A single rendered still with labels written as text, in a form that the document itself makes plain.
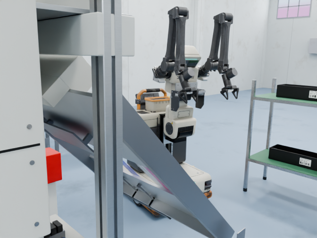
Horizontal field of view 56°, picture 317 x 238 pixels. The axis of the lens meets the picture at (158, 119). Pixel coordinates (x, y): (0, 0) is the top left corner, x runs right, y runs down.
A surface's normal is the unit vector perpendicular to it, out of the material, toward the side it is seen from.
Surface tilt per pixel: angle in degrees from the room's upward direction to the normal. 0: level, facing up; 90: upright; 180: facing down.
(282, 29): 90
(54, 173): 90
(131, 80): 90
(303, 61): 90
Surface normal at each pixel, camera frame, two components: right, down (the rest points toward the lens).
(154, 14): 0.71, 0.16
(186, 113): 0.55, 0.32
